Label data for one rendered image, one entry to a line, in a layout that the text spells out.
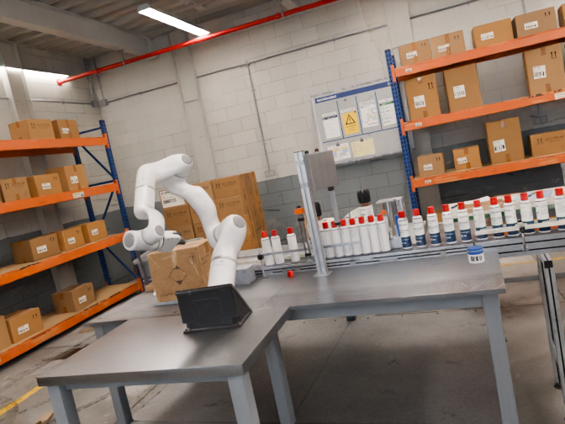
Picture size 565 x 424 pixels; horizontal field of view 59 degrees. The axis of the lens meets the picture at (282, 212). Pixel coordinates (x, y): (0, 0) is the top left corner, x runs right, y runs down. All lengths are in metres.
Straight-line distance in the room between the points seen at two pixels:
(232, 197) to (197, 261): 3.56
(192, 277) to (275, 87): 5.12
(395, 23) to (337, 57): 0.88
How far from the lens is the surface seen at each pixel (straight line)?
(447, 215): 2.66
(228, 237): 2.31
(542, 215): 2.67
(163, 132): 8.25
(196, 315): 2.19
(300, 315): 2.31
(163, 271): 2.77
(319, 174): 2.61
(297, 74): 7.42
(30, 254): 6.22
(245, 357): 1.81
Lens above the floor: 1.48
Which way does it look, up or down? 6 degrees down
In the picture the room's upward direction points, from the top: 12 degrees counter-clockwise
